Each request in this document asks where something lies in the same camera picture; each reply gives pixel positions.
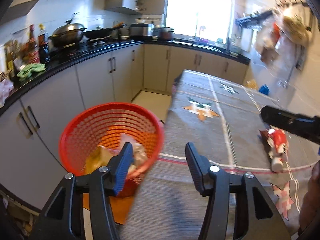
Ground red snack package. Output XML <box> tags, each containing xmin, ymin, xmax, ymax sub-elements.
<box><xmin>259</xmin><ymin>127</ymin><xmax>289</xmax><ymax>173</ymax></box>

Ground yellow round container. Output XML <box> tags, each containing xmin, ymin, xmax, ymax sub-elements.
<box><xmin>85</xmin><ymin>145</ymin><xmax>119</xmax><ymax>174</ymax></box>

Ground white cloth glove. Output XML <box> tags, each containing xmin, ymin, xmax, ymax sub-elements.
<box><xmin>120</xmin><ymin>134</ymin><xmax>148</xmax><ymax>174</ymax></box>

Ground person's right hand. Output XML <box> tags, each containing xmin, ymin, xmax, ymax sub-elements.
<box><xmin>299</xmin><ymin>161</ymin><xmax>320</xmax><ymax>231</ymax></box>

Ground blue plastic bag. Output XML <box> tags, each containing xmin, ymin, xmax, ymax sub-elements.
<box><xmin>258</xmin><ymin>84</ymin><xmax>270</xmax><ymax>96</ymax></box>

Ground orange stool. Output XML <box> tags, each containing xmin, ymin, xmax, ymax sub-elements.
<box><xmin>83</xmin><ymin>193</ymin><xmax>135</xmax><ymax>226</ymax></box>

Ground yellow plastic bag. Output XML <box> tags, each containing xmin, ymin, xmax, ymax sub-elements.
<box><xmin>245</xmin><ymin>79</ymin><xmax>259</xmax><ymax>90</ymax></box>

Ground grey patterned tablecloth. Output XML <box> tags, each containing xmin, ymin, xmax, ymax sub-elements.
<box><xmin>120</xmin><ymin>70</ymin><xmax>319</xmax><ymax>239</ymax></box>

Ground red plastic mesh basket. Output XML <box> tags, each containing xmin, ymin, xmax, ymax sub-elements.
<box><xmin>59</xmin><ymin>102</ymin><xmax>164</xmax><ymax>197</ymax></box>

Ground hanging plastic bags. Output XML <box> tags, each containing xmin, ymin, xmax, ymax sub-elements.
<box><xmin>254</xmin><ymin>4</ymin><xmax>312</xmax><ymax>68</ymax></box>

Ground clear plastic bag on counter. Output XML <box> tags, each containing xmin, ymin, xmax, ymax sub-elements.
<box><xmin>0</xmin><ymin>79</ymin><xmax>14</xmax><ymax>108</ymax></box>

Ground green cloth rag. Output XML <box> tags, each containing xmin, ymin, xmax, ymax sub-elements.
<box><xmin>17</xmin><ymin>63</ymin><xmax>46</xmax><ymax>80</ymax></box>

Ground red label sauce bottle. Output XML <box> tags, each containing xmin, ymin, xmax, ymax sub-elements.
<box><xmin>28</xmin><ymin>24</ymin><xmax>40</xmax><ymax>63</ymax></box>

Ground dark cooking pot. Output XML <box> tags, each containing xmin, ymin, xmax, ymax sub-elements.
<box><xmin>158</xmin><ymin>27</ymin><xmax>174</xmax><ymax>41</ymax></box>

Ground dark soy sauce bottle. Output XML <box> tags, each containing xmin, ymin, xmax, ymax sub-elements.
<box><xmin>38</xmin><ymin>24</ymin><xmax>50</xmax><ymax>64</ymax></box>

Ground steel wok with lid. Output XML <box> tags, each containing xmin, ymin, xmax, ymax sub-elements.
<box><xmin>48</xmin><ymin>12</ymin><xmax>86</xmax><ymax>48</ymax></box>

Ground black frying pan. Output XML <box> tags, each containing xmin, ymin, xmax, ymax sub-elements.
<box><xmin>83</xmin><ymin>22</ymin><xmax>126</xmax><ymax>40</ymax></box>

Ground silver rice cooker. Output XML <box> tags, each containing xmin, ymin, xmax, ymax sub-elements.
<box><xmin>129</xmin><ymin>23</ymin><xmax>155</xmax><ymax>38</ymax></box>

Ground black wall rack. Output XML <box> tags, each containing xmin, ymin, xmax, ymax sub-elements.
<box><xmin>235</xmin><ymin>10</ymin><xmax>273</xmax><ymax>28</ymax></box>

